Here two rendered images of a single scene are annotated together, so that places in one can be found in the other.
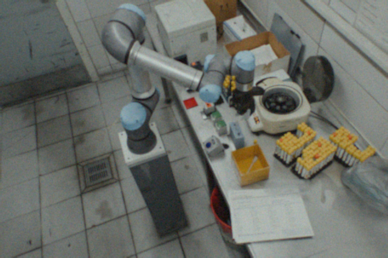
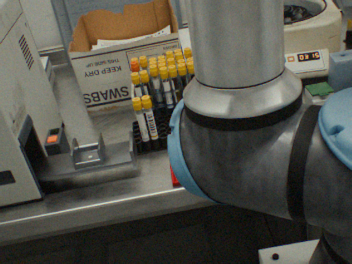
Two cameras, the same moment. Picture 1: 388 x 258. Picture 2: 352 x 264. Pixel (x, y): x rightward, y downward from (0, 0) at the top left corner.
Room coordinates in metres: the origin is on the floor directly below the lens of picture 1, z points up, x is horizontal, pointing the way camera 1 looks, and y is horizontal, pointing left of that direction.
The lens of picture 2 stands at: (1.16, 0.58, 1.34)
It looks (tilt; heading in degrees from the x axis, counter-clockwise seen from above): 32 degrees down; 282
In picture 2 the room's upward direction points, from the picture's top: 11 degrees counter-clockwise
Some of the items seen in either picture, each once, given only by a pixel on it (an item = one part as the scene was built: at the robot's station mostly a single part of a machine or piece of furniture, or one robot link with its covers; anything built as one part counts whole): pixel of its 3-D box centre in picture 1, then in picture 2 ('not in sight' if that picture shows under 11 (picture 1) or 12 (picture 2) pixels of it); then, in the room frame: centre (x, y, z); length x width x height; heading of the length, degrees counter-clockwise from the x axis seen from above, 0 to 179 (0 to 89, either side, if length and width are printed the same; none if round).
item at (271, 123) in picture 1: (276, 108); (282, 36); (1.08, -0.44, 0.94); 0.30 x 0.24 x 0.12; 92
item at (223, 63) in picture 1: (218, 68); not in sight; (1.00, -0.15, 1.34); 0.11 x 0.11 x 0.08; 66
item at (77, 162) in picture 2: not in sight; (77, 157); (1.47, -0.02, 0.92); 0.21 x 0.07 x 0.05; 11
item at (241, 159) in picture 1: (250, 165); not in sight; (0.79, -0.23, 0.93); 0.13 x 0.13 x 0.10; 7
